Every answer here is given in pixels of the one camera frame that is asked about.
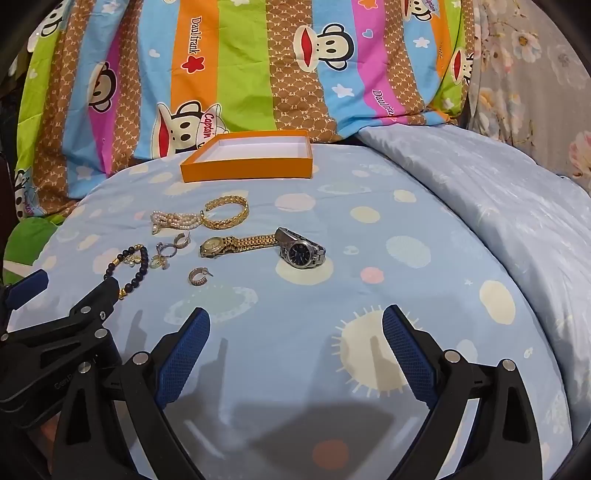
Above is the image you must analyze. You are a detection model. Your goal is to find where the green cloth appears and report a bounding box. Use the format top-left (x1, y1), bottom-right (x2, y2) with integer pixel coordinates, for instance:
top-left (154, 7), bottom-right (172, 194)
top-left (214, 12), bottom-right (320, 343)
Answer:
top-left (4, 216), bottom-right (66, 283)

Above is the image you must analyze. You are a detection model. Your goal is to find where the gold bangle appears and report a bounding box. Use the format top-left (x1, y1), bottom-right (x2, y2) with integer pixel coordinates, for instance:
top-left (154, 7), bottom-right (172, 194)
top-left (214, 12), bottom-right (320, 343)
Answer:
top-left (200, 195), bottom-right (250, 230)

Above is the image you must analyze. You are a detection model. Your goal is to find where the light blue pillow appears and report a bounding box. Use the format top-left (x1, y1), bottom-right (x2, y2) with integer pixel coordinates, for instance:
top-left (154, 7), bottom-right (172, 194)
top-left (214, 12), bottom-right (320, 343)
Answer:
top-left (358, 124), bottom-right (591, 418)

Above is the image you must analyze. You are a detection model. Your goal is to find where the black bead bracelet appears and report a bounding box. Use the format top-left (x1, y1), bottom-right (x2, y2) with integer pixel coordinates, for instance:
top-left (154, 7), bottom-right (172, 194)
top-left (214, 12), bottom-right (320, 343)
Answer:
top-left (104, 244), bottom-right (150, 300)

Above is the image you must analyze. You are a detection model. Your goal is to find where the white pearl bracelet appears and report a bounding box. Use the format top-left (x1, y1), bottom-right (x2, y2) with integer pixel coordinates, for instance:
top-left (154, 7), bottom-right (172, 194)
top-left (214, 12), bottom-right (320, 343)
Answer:
top-left (150, 209), bottom-right (208, 235)

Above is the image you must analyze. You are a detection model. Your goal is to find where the gold wristwatch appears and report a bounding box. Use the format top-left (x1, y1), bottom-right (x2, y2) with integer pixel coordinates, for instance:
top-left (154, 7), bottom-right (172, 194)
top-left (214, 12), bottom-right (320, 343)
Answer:
top-left (199, 233), bottom-right (280, 258)

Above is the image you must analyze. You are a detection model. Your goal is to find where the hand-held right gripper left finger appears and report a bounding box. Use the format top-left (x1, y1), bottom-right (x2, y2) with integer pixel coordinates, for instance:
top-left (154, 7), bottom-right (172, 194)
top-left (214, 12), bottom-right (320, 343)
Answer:
top-left (52, 307), bottom-right (212, 480)

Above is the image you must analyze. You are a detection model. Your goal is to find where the silver wristwatch dark dial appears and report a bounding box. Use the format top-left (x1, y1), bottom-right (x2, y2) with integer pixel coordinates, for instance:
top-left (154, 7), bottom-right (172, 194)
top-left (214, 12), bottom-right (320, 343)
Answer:
top-left (274, 226), bottom-right (327, 270)

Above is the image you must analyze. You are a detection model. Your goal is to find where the grey floral cloth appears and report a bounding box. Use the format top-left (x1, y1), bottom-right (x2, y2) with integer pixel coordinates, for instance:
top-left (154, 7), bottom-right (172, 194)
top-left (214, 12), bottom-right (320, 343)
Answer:
top-left (462, 0), bottom-right (591, 188)

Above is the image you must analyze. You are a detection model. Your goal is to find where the blue dotted bedsheet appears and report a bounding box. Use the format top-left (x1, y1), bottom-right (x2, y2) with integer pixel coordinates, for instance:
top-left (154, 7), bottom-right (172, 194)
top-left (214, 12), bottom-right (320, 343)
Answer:
top-left (8, 138), bottom-right (575, 480)

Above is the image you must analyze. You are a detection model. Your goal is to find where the striped cartoon monkey blanket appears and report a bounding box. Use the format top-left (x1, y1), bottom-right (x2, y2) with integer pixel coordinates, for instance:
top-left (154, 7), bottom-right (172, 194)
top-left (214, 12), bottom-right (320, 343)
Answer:
top-left (13, 0), bottom-right (476, 219)

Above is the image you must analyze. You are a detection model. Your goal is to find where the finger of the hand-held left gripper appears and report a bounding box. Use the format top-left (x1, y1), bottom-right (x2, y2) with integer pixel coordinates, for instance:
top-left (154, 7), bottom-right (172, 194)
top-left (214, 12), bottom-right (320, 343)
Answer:
top-left (0, 270), bottom-right (49, 320)
top-left (0, 279), bottom-right (121, 366)

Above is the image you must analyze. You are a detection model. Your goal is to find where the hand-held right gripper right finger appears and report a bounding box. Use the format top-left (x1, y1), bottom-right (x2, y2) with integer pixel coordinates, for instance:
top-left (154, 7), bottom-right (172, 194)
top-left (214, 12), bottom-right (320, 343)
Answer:
top-left (381, 305), bottom-right (546, 480)

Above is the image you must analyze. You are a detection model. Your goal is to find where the orange cardboard box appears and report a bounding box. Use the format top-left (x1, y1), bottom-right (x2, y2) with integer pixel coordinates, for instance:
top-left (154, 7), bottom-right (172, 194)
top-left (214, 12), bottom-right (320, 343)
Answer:
top-left (180, 130), bottom-right (315, 184)

